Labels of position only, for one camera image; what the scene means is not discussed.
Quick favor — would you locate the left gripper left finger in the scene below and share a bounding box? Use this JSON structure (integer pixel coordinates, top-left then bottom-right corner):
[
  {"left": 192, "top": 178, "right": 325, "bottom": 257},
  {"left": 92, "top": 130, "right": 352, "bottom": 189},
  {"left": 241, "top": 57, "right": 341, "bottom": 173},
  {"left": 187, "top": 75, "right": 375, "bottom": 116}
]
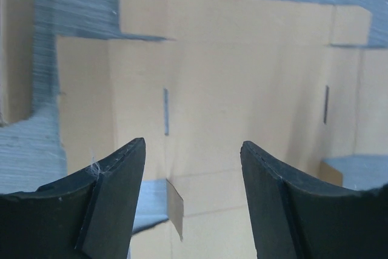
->
[{"left": 1, "top": 138, "right": 146, "bottom": 258}]

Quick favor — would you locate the closed brown cardboard box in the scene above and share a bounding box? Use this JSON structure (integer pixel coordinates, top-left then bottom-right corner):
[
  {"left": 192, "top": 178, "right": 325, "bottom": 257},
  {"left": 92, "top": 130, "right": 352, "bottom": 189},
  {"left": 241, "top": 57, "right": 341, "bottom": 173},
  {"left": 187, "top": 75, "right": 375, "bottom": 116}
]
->
[{"left": 1, "top": 0, "right": 35, "bottom": 126}]

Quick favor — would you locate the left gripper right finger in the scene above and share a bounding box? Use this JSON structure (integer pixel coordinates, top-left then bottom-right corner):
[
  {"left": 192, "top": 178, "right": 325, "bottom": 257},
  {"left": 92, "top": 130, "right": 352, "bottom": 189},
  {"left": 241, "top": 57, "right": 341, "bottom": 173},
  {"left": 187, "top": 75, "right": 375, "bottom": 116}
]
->
[{"left": 240, "top": 141, "right": 387, "bottom": 259}]

